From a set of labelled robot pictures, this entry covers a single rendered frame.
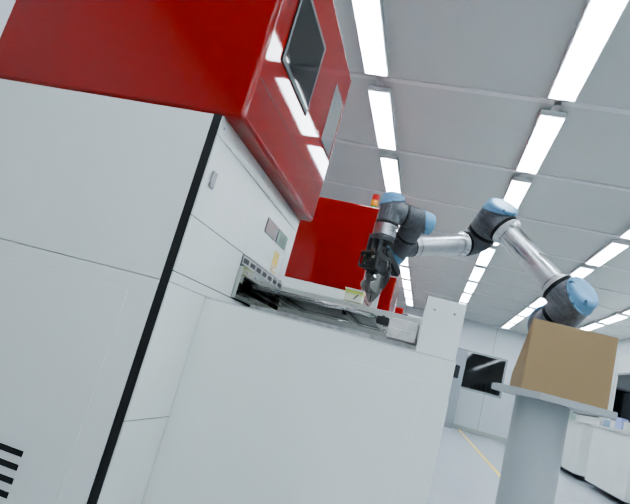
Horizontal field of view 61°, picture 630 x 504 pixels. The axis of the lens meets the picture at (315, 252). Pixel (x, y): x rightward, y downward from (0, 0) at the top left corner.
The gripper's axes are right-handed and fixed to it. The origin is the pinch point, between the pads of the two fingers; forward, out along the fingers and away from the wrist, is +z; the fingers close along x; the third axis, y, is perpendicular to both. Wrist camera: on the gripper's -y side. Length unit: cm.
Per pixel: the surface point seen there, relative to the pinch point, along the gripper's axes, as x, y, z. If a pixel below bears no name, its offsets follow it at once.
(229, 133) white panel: 0, 69, -23
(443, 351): 40.8, 21.4, 13.5
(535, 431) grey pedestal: 45, -33, 26
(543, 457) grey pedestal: 48, -35, 33
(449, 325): 40.8, 21.3, 7.1
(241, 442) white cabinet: 10, 47, 46
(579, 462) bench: -165, -835, 70
